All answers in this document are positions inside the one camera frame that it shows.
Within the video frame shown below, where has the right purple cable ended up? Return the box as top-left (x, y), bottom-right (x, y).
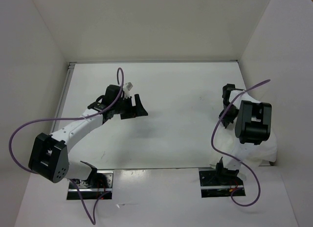
top-left (211, 79), bottom-right (271, 207)

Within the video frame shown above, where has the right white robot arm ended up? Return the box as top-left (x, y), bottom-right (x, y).
top-left (219, 84), bottom-right (272, 161)

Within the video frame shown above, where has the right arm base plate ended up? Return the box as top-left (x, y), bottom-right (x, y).
top-left (199, 169), bottom-right (246, 198)

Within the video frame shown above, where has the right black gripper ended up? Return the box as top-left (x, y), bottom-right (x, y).
top-left (219, 102), bottom-right (239, 129)

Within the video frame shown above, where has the white pleated skirt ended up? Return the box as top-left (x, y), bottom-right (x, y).
top-left (209, 124), bottom-right (277, 177)

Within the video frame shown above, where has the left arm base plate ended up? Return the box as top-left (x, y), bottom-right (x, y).
top-left (74, 170), bottom-right (114, 200)

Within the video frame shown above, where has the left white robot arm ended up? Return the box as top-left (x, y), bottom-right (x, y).
top-left (28, 83), bottom-right (148, 188)

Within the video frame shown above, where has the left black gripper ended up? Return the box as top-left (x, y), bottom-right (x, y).
top-left (112, 94), bottom-right (148, 119)

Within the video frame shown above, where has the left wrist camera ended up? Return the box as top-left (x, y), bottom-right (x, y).
top-left (123, 82), bottom-right (133, 95)

